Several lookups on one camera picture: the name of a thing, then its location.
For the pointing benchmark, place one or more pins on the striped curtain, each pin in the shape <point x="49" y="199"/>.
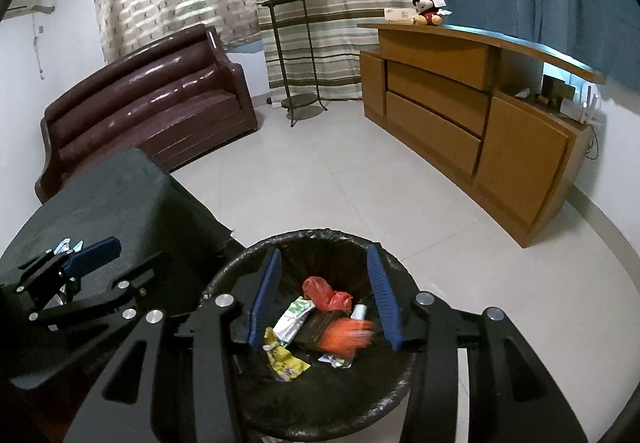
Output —
<point x="345" y="23"/>

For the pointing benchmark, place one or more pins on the black trash bin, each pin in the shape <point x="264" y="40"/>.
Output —
<point x="310" y="403"/>

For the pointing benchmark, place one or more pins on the large red plastic bag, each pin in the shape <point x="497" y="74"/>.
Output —
<point x="322" y="293"/>

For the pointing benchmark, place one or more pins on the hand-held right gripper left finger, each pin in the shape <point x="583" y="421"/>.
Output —
<point x="265" y="303"/>

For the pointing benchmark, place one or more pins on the white air conditioner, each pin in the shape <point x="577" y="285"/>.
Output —
<point x="32" y="3"/>

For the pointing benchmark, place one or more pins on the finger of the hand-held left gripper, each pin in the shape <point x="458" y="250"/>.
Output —
<point x="95" y="255"/>
<point x="125" y="298"/>

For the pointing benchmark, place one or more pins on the brown leather sofa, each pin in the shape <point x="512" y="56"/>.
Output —
<point x="150" y="108"/>

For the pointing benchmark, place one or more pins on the black card box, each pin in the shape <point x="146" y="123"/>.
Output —
<point x="317" y="328"/>

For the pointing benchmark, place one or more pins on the wooden cabinet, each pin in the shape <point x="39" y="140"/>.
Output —
<point x="525" y="158"/>

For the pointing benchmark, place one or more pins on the mouse plush toy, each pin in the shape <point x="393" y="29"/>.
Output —
<point x="427" y="10"/>

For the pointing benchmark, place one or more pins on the light blue wrapper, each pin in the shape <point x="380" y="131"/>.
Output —
<point x="67" y="245"/>

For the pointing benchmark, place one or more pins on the small orange plastic bag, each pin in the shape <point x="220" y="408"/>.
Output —
<point x="350" y="335"/>

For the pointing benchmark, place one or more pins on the black metal plant stand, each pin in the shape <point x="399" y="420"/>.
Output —
<point x="277" y="53"/>

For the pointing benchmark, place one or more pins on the yellow green wrapper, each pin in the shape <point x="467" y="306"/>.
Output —
<point x="285" y="360"/>

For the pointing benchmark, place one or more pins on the white router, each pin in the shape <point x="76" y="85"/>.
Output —
<point x="580" y="108"/>

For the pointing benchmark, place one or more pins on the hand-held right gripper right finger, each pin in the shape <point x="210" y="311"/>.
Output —
<point x="386" y="298"/>

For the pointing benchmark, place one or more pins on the dark grey tablecloth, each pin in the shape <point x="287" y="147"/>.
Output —
<point x="125" y="203"/>

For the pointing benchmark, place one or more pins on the small cardboard box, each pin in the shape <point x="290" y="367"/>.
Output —
<point x="399" y="14"/>

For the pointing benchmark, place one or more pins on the green white plastic bag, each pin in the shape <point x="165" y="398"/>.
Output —
<point x="292" y="318"/>

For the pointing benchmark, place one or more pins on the small brown box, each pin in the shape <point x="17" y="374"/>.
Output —
<point x="555" y="88"/>

